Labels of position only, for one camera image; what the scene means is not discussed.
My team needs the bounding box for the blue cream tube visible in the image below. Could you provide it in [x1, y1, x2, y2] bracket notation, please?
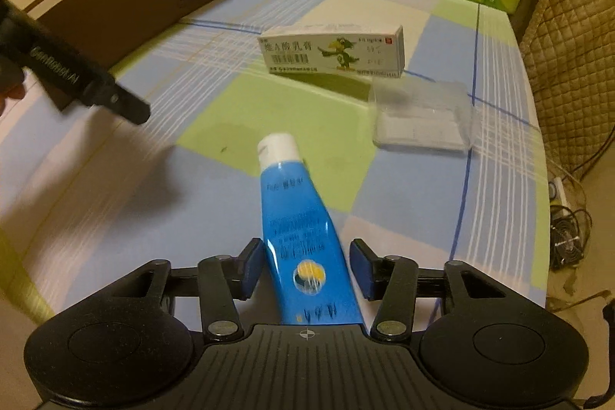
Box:
[258, 133, 363, 326]

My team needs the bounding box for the clear plastic case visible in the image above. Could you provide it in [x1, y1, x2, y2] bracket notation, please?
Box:
[370, 75, 479, 152]

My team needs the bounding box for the white ointment box with parrot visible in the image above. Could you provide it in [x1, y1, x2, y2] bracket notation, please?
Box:
[259, 24, 406, 78]

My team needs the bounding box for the left hand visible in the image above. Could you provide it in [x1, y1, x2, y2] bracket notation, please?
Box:
[0, 55, 26, 115]

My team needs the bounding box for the checkered bed sheet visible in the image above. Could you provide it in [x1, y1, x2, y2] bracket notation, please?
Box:
[1, 0, 548, 322]

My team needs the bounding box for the small black fan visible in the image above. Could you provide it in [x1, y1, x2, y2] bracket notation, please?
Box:
[549, 204, 593, 272]

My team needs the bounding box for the white power strip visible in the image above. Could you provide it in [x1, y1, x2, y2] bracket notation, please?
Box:
[548, 177, 570, 208]

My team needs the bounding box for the quilted beige chair cover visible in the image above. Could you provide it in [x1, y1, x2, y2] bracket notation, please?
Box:
[510, 0, 614, 178]

